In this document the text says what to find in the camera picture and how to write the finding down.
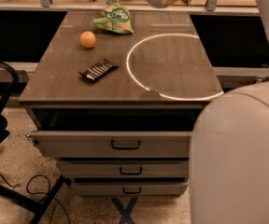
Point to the green chip bag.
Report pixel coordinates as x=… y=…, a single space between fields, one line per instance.
x=115 y=18

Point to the middle drawer with handle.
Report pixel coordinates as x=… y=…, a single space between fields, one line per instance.
x=123 y=169

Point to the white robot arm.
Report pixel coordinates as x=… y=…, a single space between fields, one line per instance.
x=229 y=155

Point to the black rxbar chocolate bar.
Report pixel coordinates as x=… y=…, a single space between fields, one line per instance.
x=98 y=70

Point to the grey drawer cabinet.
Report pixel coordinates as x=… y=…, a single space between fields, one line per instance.
x=163 y=81

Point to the drawer with handle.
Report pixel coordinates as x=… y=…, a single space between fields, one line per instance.
x=112 y=145
x=129 y=188
x=123 y=169

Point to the top drawer with handle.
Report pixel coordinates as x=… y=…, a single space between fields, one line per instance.
x=112 y=145

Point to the orange fruit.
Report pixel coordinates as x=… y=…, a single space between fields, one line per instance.
x=87 y=40

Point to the bottom drawer with handle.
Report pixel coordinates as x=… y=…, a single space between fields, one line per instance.
x=129 y=188

